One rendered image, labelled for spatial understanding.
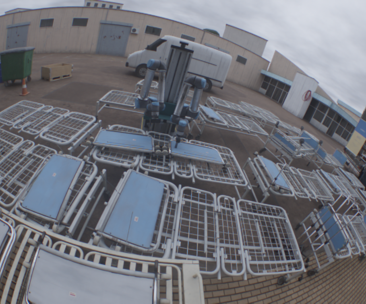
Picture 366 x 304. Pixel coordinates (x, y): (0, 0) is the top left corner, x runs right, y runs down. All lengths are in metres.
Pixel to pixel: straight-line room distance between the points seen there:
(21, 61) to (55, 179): 6.01
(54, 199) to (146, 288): 0.97
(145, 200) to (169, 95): 1.78
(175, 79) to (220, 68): 7.13
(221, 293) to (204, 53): 9.19
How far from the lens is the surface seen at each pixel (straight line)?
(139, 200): 1.43
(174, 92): 2.72
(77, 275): 1.07
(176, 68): 2.64
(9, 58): 7.50
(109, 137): 2.15
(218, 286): 1.92
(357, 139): 11.38
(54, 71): 7.50
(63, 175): 1.68
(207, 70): 9.44
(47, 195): 1.55
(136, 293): 1.02
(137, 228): 1.29
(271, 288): 2.30
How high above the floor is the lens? 1.68
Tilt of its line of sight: 32 degrees down
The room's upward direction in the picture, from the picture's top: 19 degrees clockwise
